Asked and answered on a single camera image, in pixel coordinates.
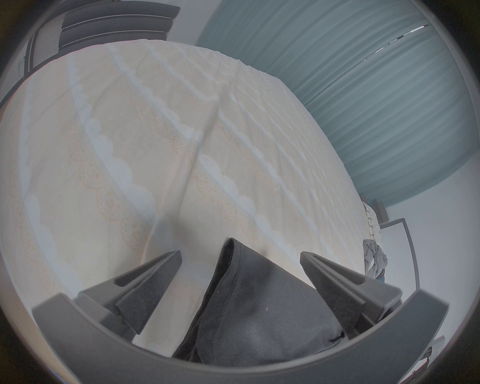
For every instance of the dark blue garment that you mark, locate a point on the dark blue garment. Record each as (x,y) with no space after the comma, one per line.
(381,277)

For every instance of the black chest of drawers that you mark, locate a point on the black chest of drawers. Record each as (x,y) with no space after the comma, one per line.
(112,22)

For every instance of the black T-shirt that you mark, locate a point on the black T-shirt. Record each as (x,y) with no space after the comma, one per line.
(255,307)

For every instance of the grey garment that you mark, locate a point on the grey garment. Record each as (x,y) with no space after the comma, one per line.
(375,255)

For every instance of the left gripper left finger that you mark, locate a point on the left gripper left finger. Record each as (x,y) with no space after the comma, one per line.
(131,296)

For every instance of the bed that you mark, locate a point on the bed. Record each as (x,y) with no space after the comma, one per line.
(150,150)

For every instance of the blue-green curtain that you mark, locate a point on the blue-green curtain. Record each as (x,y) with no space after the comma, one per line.
(405,123)
(300,37)

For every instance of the white printed pillow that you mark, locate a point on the white printed pillow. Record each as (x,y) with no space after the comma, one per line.
(373,221)

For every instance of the grey bedside table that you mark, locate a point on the grey bedside table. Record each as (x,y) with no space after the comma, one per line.
(380,212)

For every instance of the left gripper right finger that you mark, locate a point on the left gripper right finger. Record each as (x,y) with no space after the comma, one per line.
(348,292)

